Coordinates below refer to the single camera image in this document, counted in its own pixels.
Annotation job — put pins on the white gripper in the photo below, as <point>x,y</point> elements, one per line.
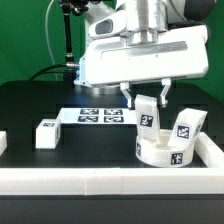
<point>178,54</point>

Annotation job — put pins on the white round stool seat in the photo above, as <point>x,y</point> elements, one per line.
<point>159,154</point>

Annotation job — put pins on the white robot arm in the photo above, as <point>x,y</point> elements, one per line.
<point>143,41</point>

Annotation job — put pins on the white sheet with tags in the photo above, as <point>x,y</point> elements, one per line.
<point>98,116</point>

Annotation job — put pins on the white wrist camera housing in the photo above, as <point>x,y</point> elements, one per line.
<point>111,26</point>

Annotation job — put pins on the black camera stand pole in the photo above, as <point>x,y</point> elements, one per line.
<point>69,74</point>

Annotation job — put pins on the white front fence wall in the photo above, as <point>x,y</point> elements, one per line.
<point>110,181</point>

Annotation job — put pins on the white left fence wall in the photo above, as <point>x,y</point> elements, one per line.
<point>3,142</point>

